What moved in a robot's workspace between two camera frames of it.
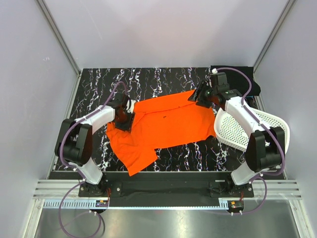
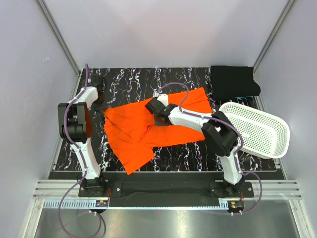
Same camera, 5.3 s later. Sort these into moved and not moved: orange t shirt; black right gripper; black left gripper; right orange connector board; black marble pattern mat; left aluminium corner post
Moved: black left gripper; black right gripper
Not moved: black marble pattern mat; left aluminium corner post; orange t shirt; right orange connector board
